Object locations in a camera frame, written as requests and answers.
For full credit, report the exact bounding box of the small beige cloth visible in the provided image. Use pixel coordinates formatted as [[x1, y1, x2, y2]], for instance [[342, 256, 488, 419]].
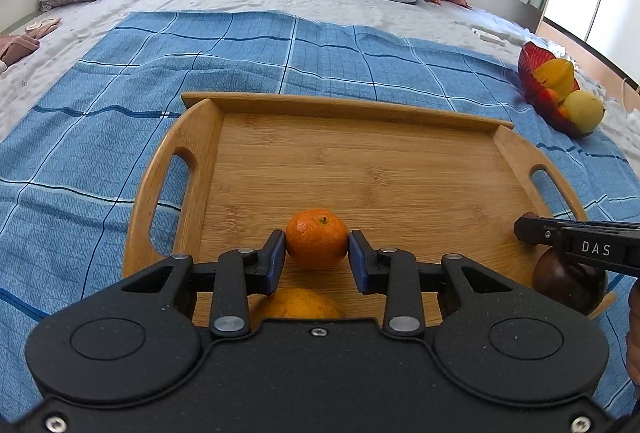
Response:
[[25, 17, 62, 36]]

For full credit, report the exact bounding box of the small orange mandarin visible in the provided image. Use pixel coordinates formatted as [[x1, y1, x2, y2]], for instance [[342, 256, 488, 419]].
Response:
[[285, 209, 349, 271]]

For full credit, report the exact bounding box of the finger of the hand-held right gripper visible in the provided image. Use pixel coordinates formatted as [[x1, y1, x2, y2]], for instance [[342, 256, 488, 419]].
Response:
[[514, 212, 568, 246]]

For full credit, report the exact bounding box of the white crumpled item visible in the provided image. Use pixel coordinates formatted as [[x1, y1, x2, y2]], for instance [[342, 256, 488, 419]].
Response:
[[546, 40, 577, 64]]

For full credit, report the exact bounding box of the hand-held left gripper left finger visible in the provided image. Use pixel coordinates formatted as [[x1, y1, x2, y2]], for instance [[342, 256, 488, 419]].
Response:
[[121, 229, 287, 339]]

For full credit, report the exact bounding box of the blue checked blanket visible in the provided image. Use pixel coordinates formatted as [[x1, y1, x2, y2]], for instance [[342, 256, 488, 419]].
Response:
[[0, 10, 632, 414]]

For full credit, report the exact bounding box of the wooden tray with handles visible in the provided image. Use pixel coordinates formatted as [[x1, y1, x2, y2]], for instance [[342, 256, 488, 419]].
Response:
[[122, 91, 618, 329]]

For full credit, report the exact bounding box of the pink garment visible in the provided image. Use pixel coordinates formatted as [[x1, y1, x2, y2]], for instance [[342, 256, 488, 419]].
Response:
[[0, 34, 41, 72]]

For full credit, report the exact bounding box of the white flat box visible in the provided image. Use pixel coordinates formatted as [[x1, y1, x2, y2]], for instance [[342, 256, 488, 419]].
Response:
[[472, 27, 506, 45]]

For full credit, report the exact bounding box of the dark purple round fruit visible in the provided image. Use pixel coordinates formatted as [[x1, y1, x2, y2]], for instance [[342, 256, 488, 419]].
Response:
[[531, 247, 609, 315]]

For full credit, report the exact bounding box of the person's right hand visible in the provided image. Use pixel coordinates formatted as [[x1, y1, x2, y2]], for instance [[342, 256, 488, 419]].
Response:
[[626, 283, 640, 386]]

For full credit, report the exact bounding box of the yellow starfruit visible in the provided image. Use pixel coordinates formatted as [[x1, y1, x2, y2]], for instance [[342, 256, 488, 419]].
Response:
[[534, 59, 576, 102]]

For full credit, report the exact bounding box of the yellow pear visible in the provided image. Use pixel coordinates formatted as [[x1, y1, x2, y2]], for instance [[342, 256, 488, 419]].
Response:
[[562, 90, 607, 136]]

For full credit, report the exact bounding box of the large orange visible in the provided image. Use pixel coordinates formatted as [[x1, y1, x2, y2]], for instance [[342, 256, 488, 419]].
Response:
[[251, 288, 347, 320]]

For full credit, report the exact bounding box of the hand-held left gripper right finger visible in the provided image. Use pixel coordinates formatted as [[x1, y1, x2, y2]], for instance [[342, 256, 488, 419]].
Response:
[[348, 229, 516, 339]]

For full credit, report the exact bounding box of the red glass bowl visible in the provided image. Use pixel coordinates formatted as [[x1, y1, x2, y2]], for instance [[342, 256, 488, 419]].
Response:
[[517, 41, 606, 138]]

